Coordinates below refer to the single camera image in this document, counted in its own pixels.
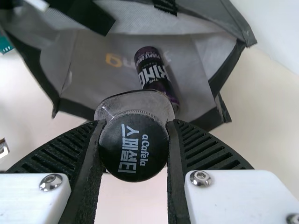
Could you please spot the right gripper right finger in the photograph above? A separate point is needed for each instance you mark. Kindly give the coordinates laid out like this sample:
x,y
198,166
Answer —
x,y
233,198

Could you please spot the dark coffee bottle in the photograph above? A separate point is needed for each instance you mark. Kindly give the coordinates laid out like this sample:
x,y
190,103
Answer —
x,y
133,149

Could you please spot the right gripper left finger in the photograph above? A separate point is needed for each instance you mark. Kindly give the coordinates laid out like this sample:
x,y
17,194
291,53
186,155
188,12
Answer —
x,y
35,198

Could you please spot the purple can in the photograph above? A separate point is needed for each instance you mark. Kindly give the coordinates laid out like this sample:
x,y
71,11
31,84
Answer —
x,y
151,70

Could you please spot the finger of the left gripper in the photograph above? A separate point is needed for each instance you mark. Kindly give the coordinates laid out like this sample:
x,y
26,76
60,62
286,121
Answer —
x,y
43,4

